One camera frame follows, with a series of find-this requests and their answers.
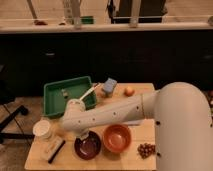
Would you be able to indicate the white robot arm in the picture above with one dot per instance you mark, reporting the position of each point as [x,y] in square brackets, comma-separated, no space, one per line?
[182,118]

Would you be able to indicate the black office chair base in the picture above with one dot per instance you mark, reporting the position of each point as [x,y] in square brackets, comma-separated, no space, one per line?
[6,97]

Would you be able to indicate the orange bowl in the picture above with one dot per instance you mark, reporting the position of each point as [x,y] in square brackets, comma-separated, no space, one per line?
[116,138]

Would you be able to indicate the white paper cup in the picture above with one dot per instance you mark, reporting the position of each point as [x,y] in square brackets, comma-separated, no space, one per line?
[42,129]

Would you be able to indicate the green plastic tray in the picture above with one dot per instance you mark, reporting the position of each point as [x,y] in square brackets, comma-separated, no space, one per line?
[54,103]

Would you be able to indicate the small object in tray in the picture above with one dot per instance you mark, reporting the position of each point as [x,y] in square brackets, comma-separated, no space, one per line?
[64,93]

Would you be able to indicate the orange fruit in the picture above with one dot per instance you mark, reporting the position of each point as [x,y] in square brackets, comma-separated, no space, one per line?
[129,91]

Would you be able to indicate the dark maroon bowl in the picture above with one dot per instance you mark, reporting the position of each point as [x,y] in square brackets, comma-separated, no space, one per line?
[89,147]

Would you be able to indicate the bunch of brown grapes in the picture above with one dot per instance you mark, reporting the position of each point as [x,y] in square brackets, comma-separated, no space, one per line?
[145,150]

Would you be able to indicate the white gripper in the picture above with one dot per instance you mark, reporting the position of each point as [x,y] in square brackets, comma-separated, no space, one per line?
[83,136]

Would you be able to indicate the brush with black handle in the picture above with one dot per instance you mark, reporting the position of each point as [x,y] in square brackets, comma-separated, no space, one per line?
[52,148]

